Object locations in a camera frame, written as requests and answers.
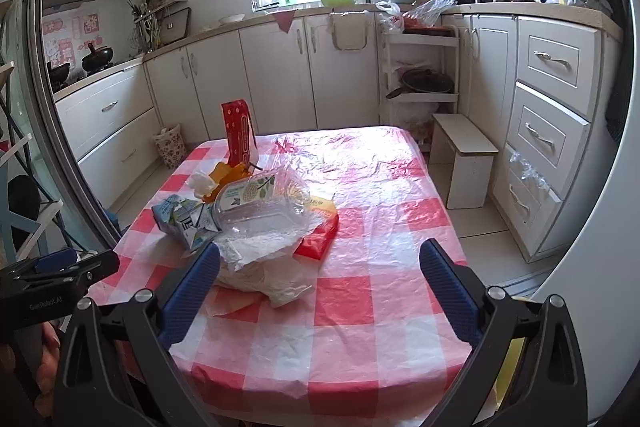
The left hand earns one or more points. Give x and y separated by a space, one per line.
51 346

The white plastic bag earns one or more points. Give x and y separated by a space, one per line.
264 263

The black wok pot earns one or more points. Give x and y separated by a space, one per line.
98 58

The white storage rack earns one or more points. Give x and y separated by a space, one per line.
436 50

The blue milk carton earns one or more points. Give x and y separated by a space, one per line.
190 222

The floral waste basket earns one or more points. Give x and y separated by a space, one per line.
170 145

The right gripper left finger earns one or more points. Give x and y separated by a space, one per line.
182 293

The white tissue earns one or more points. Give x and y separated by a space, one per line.
201 184

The white step stool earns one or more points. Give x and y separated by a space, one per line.
458 143

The red checkered tablecloth table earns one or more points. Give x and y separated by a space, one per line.
368 345

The white refrigerator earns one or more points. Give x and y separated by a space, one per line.
599 276

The blue white folding rack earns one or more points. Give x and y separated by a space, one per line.
26 209

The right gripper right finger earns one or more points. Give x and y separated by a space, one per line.
457 290

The yellow trash bin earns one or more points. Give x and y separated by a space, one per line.
507 369

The red paper snack bag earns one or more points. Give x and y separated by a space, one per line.
241 139

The orange peel piece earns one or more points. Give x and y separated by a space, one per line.
224 174

